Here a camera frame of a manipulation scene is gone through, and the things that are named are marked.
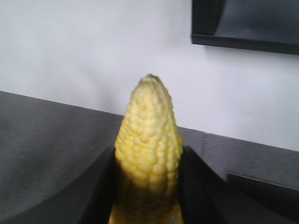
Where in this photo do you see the black range hood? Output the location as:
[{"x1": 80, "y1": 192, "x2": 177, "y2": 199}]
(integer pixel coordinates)
[{"x1": 191, "y1": 0, "x2": 299, "y2": 55}]

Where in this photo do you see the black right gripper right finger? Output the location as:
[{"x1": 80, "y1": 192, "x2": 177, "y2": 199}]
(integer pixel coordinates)
[{"x1": 178, "y1": 146, "x2": 298, "y2": 224}]

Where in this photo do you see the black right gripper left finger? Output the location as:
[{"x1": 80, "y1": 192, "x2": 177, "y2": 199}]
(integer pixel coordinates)
[{"x1": 2, "y1": 147, "x2": 116, "y2": 224}]

